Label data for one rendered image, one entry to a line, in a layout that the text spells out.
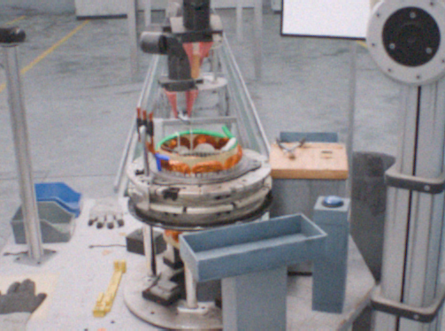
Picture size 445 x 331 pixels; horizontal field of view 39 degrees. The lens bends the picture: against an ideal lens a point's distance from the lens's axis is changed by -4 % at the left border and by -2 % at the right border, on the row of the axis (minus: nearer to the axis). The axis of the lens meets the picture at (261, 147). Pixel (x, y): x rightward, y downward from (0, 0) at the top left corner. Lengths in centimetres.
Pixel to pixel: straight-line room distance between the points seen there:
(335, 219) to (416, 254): 24
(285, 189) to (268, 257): 41
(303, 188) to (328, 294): 26
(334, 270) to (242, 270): 34
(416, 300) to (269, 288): 28
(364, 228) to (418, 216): 187
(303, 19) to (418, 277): 138
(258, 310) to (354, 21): 138
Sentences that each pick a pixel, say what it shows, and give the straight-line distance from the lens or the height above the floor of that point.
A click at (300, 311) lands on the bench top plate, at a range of 148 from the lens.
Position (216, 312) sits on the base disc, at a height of 80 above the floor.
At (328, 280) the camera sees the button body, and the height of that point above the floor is 86.
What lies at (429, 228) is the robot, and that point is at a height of 108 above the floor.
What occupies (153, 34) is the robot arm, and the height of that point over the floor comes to 137.
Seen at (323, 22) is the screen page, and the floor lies 129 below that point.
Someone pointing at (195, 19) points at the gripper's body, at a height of 143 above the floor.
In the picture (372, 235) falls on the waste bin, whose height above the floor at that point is 26.
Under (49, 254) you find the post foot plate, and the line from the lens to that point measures 180.
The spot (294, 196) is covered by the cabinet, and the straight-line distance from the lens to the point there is 153.
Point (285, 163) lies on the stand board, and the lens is 154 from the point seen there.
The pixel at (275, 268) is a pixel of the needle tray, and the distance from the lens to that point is 117.
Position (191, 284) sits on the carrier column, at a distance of 140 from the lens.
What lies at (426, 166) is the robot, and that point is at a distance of 115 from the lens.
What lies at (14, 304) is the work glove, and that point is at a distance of 156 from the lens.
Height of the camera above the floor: 157
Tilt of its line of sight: 18 degrees down
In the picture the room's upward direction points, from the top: straight up
